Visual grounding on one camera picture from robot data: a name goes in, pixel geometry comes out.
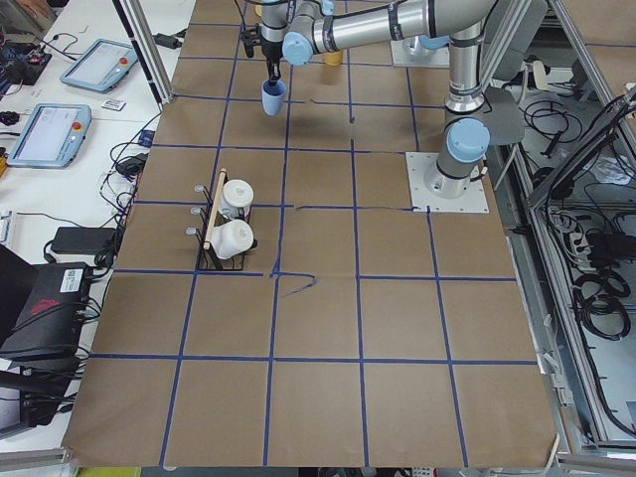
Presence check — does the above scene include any black power brick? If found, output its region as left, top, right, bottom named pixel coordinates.
left=51, top=227, right=115, bottom=254

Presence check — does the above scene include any black wire mug rack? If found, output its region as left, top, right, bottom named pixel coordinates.
left=186, top=171, right=257, bottom=271

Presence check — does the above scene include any lower teach pendant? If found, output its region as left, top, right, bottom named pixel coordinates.
left=7, top=103, right=92, bottom=169

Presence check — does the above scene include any white mug near rack front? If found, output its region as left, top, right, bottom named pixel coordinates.
left=212, top=220, right=256, bottom=259

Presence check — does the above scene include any wooden rack handle rod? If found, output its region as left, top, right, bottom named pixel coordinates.
left=203, top=168, right=228, bottom=250

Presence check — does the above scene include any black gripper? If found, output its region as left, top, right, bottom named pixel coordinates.
left=241, top=24, right=281, bottom=82

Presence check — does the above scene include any aluminium frame post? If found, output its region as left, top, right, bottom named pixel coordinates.
left=112, top=0, right=174, bottom=105

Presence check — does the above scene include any teach pendant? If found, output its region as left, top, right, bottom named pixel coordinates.
left=7, top=103, right=92, bottom=169
left=60, top=39, right=138, bottom=93

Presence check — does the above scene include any bamboo cylinder holder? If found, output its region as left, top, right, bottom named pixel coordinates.
left=323, top=51, right=344, bottom=67

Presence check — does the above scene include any light blue plastic cup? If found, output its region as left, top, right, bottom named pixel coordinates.
left=261, top=79, right=287, bottom=116

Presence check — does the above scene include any upper teach pendant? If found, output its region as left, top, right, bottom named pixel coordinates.
left=60, top=39, right=138, bottom=93

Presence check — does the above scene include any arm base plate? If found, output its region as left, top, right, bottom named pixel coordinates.
left=405, top=152, right=489, bottom=214
left=391, top=37, right=449, bottom=69

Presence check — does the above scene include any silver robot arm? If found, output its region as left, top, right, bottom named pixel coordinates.
left=240, top=1, right=493, bottom=208

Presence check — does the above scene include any black computer box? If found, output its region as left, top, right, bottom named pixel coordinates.
left=1, top=258, right=91, bottom=361

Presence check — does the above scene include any white mug far rack side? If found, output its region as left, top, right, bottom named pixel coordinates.
left=219, top=179, right=254, bottom=220

